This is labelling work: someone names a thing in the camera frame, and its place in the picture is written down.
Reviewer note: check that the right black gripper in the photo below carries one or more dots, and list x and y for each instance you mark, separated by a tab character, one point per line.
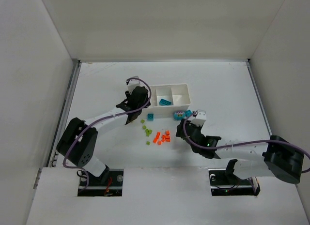
188	129

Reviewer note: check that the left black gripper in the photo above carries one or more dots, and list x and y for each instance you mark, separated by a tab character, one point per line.
132	110

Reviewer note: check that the small teal lego brick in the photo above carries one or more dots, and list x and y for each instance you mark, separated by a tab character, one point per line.
188	113

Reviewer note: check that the square teal lego brick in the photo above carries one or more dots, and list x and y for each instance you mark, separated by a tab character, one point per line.
150	116

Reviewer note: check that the long teal lego brick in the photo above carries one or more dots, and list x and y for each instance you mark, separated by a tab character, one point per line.
164	102

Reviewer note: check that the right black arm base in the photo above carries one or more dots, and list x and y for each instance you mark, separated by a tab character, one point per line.
223	182

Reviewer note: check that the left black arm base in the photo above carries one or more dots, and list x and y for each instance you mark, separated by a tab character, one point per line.
111	187

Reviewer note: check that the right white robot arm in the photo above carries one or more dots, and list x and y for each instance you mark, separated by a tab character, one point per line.
274	157

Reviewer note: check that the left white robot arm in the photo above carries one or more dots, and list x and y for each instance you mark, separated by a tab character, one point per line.
78	141

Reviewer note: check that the orange studded lego brick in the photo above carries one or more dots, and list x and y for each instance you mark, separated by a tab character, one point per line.
167	138

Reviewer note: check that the white three-compartment container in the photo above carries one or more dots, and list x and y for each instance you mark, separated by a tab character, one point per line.
177	94

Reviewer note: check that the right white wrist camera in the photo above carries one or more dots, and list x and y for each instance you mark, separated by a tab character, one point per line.
199	118

